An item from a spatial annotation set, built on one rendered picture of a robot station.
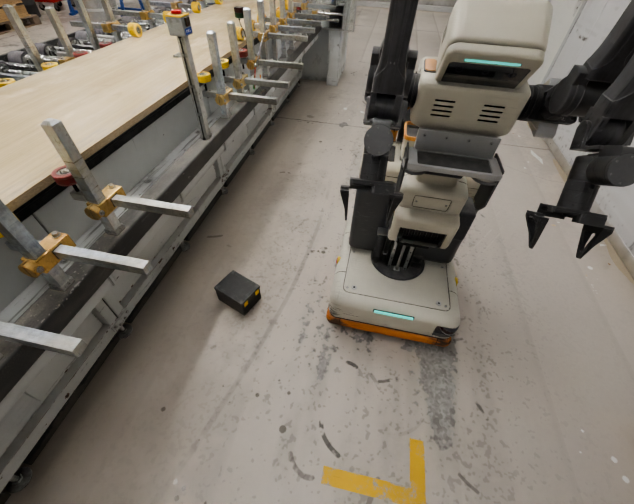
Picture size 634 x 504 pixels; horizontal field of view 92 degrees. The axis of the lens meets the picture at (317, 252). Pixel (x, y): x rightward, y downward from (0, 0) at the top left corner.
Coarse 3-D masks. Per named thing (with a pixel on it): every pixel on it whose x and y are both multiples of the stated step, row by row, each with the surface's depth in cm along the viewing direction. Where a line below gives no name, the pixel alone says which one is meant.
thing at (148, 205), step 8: (72, 192) 106; (80, 192) 106; (80, 200) 107; (112, 200) 104; (120, 200) 103; (128, 200) 103; (136, 200) 104; (144, 200) 104; (152, 200) 104; (136, 208) 104; (144, 208) 104; (152, 208) 103; (160, 208) 102; (168, 208) 101; (176, 208) 101; (184, 208) 102; (192, 208) 103; (184, 216) 102
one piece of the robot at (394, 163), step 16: (400, 144) 140; (400, 160) 130; (368, 192) 138; (368, 208) 144; (384, 208) 142; (352, 224) 154; (368, 224) 151; (384, 224) 148; (352, 240) 161; (368, 240) 158; (384, 240) 148; (384, 256) 162; (400, 256) 152; (416, 256) 158; (432, 256) 156; (448, 256) 154
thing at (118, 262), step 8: (56, 248) 87; (64, 248) 88; (72, 248) 88; (80, 248) 88; (64, 256) 87; (72, 256) 86; (80, 256) 86; (88, 256) 86; (96, 256) 86; (104, 256) 86; (112, 256) 86; (120, 256) 86; (96, 264) 87; (104, 264) 86; (112, 264) 85; (120, 264) 84; (128, 264) 84; (136, 264) 84; (144, 264) 84; (136, 272) 86; (144, 272) 85
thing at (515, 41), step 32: (480, 0) 67; (512, 0) 66; (544, 0) 66; (448, 32) 70; (480, 32) 67; (512, 32) 66; (544, 32) 65; (448, 64) 72; (480, 64) 70; (512, 64) 68
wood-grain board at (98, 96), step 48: (240, 0) 332; (144, 48) 199; (192, 48) 203; (0, 96) 141; (48, 96) 142; (96, 96) 144; (144, 96) 146; (0, 144) 112; (48, 144) 113; (96, 144) 115; (0, 192) 93
